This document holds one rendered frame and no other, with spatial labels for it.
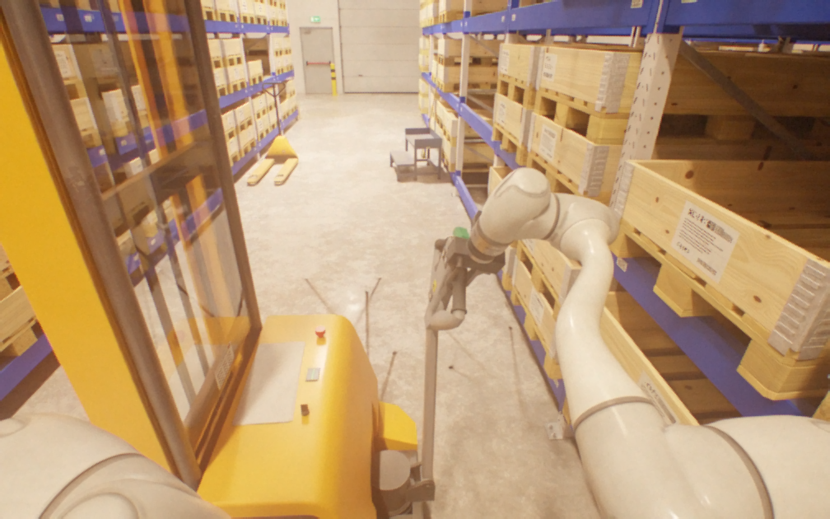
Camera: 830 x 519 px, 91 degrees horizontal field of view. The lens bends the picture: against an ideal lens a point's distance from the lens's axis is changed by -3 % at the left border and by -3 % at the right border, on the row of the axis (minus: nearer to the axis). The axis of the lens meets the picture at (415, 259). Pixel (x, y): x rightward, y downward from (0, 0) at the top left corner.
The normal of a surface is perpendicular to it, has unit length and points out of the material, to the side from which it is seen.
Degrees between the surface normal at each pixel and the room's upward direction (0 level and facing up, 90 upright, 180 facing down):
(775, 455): 15
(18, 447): 4
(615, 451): 45
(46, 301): 90
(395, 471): 0
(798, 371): 90
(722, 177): 90
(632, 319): 90
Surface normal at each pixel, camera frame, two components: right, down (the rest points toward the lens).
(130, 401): 0.07, 0.47
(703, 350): -1.00, 0.02
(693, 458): -0.12, -0.77
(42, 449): 0.04, -0.92
